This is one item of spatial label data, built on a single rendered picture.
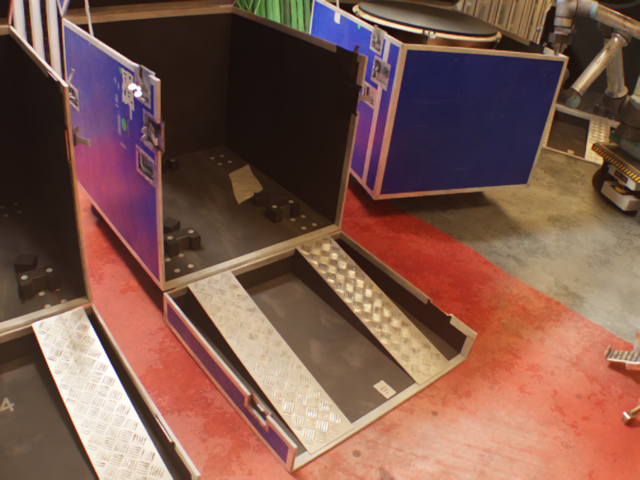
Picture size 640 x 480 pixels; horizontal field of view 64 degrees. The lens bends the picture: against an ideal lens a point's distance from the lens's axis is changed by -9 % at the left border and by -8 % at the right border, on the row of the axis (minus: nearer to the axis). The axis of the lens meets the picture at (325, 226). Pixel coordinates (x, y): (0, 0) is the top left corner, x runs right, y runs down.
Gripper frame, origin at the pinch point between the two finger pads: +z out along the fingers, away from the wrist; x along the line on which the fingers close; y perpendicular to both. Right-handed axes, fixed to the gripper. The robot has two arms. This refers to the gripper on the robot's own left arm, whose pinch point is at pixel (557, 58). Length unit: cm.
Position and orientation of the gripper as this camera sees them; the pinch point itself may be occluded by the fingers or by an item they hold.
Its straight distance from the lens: 324.4
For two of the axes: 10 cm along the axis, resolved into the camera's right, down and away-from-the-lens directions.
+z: -0.6, 9.2, 3.8
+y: -3.7, -3.7, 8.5
